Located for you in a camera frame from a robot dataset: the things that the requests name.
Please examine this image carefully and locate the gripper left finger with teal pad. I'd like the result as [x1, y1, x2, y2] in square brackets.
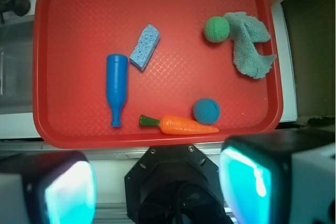
[1, 151, 97, 223]

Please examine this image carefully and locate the black octagonal mount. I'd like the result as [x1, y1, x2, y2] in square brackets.
[124, 145, 233, 223]

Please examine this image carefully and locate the light blue sponge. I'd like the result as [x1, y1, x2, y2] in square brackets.
[130, 24, 161, 72]

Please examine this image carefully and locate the green textured ball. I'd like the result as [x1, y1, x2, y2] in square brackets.
[204, 16, 230, 43]

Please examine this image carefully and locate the blue-grey textured cloth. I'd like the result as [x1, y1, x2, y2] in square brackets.
[224, 12, 277, 79]

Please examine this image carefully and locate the blue toy bottle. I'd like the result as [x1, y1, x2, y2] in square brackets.
[106, 54, 128, 127]

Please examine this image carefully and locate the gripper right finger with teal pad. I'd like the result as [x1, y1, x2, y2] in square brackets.
[218, 129, 335, 223]

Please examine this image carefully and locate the red plastic tray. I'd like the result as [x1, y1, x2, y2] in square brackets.
[33, 0, 283, 148]

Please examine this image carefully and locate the black knob fixture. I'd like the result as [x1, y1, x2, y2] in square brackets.
[1, 0, 31, 25]

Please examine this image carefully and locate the blue textured ball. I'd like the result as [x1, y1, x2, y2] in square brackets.
[193, 98, 221, 125]

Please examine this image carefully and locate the orange toy carrot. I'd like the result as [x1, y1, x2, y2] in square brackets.
[139, 114, 219, 135]

